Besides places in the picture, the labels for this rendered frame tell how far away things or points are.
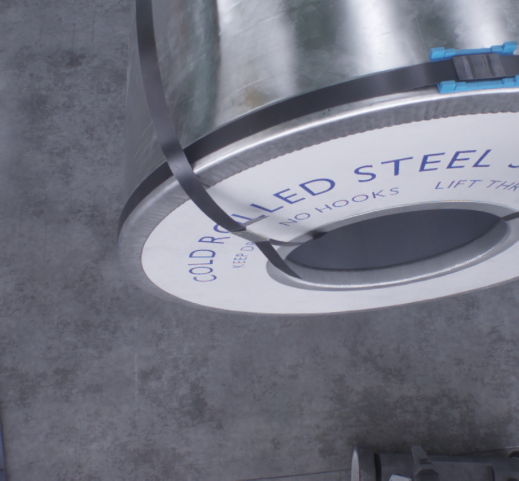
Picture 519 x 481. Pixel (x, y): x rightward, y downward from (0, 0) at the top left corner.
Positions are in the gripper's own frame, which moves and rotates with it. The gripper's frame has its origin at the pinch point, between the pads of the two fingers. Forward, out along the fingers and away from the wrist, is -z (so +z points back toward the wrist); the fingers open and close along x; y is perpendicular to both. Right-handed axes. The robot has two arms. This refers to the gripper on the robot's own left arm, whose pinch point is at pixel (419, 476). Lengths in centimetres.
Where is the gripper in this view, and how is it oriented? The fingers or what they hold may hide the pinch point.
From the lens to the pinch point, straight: 123.1
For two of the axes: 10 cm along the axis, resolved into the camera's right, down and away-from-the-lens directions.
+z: -0.2, 1.5, -9.9
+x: -0.7, -9.9, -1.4
